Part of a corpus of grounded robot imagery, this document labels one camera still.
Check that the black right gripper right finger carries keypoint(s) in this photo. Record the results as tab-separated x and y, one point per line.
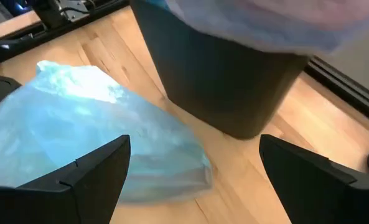
321	193

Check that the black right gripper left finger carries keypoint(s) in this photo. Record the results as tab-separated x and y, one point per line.
63	193

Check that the blue plastic trash bag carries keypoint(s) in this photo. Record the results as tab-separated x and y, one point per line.
78	124

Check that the black trash bin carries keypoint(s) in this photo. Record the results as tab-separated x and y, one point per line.
218	93

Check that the grey trash bin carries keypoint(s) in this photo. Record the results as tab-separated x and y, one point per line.
265	25

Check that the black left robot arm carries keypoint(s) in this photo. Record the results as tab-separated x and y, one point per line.
53	12

